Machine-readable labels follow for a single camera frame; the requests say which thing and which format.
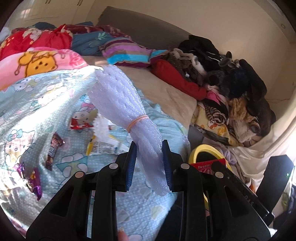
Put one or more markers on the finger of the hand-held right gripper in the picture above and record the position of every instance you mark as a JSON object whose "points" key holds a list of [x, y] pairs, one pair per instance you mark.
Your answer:
{"points": [[248, 199]]}

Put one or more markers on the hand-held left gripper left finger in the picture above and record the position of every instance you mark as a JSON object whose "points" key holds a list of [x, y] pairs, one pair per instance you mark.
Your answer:
{"points": [[130, 171]]}

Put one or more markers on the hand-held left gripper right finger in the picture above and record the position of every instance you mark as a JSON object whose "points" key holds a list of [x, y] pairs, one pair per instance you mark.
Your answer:
{"points": [[167, 166]]}

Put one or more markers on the red snack packet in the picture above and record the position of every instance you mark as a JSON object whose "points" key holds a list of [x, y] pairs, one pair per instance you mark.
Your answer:
{"points": [[203, 166]]}

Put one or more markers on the yellow white snack wrapper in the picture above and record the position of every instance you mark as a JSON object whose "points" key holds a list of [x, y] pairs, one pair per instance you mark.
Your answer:
{"points": [[101, 147]]}

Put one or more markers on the yellow rimmed trash bin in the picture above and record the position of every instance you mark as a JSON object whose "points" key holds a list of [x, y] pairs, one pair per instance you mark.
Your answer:
{"points": [[201, 148]]}

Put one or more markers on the white crinkled wrapper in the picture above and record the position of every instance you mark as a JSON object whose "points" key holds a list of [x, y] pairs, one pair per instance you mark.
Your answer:
{"points": [[101, 127]]}

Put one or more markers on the red printed snack wrapper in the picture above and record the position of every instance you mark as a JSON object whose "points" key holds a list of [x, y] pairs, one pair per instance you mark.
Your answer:
{"points": [[81, 122]]}

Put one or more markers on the white foam net wrap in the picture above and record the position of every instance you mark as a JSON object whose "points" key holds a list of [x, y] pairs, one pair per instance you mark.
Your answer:
{"points": [[120, 97]]}

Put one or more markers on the brown chocolate bar wrapper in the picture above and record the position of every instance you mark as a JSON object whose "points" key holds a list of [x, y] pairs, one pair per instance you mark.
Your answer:
{"points": [[53, 150]]}

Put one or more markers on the purple foil wrapper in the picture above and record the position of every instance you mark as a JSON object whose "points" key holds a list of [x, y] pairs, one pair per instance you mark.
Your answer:
{"points": [[34, 183], [19, 170]]}

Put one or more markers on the person's left hand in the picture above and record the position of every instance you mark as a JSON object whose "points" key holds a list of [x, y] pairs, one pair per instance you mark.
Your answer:
{"points": [[123, 235]]}

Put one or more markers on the cream curtain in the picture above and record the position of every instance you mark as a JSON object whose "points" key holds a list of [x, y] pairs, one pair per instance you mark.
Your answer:
{"points": [[254, 148]]}

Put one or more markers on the light blue cat print quilt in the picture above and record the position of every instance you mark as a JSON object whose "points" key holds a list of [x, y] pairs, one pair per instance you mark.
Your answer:
{"points": [[143, 208]]}

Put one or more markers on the lilac cloth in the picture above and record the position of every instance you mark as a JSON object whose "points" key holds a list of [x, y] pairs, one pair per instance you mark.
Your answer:
{"points": [[233, 160]]}

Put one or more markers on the grey cloth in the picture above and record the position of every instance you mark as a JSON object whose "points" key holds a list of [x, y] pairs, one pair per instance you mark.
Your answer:
{"points": [[203, 136]]}

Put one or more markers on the peach rubber band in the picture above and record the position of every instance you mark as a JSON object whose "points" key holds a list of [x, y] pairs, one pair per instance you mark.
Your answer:
{"points": [[136, 121]]}

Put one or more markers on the yellow cartoon blanket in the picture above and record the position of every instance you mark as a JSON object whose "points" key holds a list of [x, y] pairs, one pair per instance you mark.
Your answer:
{"points": [[219, 132]]}

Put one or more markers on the red folded garment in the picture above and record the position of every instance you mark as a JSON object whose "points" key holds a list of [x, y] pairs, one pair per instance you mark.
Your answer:
{"points": [[180, 78]]}

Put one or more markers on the pile of clothes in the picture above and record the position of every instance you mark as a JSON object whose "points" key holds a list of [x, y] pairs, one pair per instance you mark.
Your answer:
{"points": [[242, 76]]}

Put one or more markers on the striped purple blue pillow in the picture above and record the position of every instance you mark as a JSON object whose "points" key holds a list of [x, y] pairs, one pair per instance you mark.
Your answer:
{"points": [[124, 51]]}

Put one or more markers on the blue leaf print blanket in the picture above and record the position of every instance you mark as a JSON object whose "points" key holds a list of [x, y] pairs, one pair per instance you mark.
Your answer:
{"points": [[90, 40]]}

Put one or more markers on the pink cartoon blanket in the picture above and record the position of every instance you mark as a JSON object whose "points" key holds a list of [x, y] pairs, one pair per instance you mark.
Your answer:
{"points": [[46, 62]]}

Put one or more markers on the grey headboard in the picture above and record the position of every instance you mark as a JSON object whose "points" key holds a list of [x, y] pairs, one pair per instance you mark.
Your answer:
{"points": [[148, 27]]}

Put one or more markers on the dark red patterned blanket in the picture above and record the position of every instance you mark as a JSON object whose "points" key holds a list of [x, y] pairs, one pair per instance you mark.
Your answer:
{"points": [[81, 29]]}

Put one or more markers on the red floral blanket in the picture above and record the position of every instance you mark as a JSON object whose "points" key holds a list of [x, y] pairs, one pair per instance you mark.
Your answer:
{"points": [[46, 39]]}

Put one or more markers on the cream wardrobe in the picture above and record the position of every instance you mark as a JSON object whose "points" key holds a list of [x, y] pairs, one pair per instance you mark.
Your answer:
{"points": [[57, 11]]}

